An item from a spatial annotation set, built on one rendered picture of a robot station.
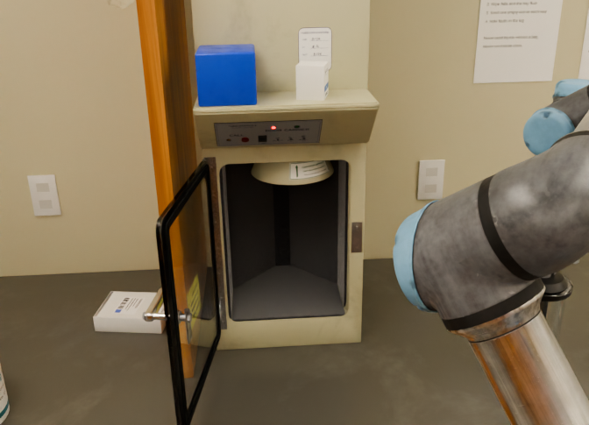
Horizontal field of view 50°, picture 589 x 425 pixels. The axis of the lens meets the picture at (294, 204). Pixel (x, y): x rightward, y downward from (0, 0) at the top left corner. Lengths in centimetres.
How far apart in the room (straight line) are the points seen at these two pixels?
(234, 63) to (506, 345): 64
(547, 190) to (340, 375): 81
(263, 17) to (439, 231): 63
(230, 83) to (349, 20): 26
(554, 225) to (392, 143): 112
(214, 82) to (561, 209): 65
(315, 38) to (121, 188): 78
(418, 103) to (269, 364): 78
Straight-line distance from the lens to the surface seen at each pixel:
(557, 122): 101
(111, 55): 166
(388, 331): 150
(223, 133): 116
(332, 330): 143
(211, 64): 109
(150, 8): 110
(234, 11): 118
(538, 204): 63
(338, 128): 116
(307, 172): 128
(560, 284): 127
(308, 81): 112
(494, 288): 68
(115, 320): 153
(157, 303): 111
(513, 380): 73
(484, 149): 180
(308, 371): 136
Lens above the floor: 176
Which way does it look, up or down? 22 degrees down
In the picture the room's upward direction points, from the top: 1 degrees counter-clockwise
